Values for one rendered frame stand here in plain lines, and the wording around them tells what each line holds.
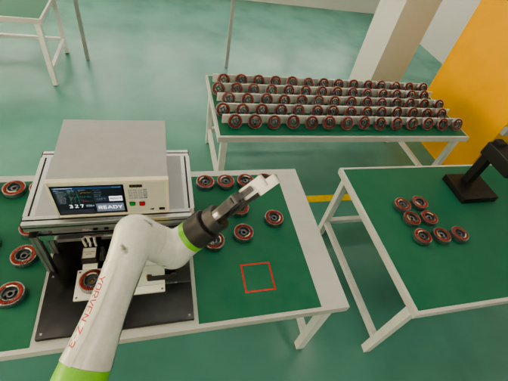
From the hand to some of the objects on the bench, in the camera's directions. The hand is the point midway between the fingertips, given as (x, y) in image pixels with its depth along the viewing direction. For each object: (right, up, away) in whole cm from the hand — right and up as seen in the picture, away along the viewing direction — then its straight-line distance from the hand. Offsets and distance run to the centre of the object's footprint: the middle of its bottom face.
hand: (267, 181), depth 86 cm
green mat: (-133, -33, +71) cm, 154 cm away
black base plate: (-67, -46, +73) cm, 109 cm away
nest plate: (-54, -45, +74) cm, 102 cm away
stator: (-78, -45, +67) cm, 112 cm away
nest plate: (-78, -46, +68) cm, 113 cm away
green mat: (-8, -27, +103) cm, 107 cm away
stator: (-110, -49, +60) cm, 135 cm away
